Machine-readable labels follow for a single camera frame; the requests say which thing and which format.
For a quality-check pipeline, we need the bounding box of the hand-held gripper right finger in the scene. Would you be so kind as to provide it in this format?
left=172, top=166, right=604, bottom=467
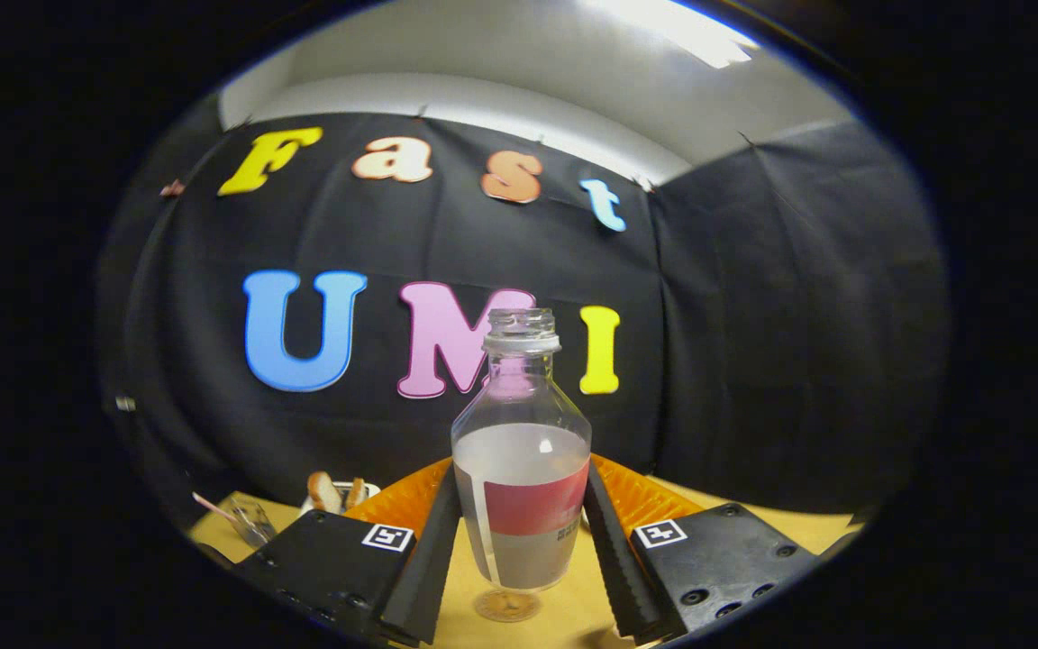
left=584, top=453, right=822, bottom=645

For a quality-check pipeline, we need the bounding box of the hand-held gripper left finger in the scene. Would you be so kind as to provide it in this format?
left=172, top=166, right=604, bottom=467
left=231, top=455, right=464, bottom=648

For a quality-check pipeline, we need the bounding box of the round brown coaster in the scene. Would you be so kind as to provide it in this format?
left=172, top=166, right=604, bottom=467
left=474, top=589, right=542, bottom=623

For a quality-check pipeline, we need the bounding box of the clear bottle with red label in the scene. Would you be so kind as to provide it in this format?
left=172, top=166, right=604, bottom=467
left=451, top=308, right=592, bottom=591

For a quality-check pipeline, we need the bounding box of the wooden table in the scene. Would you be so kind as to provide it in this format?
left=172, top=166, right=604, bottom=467
left=187, top=478, right=862, bottom=649

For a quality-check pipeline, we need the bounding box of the white toaster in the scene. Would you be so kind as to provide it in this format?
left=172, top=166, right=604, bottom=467
left=301, top=480, right=382, bottom=516

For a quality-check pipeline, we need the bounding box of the clear glass with straw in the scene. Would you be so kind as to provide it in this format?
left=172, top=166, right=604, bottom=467
left=192, top=491, right=278, bottom=549

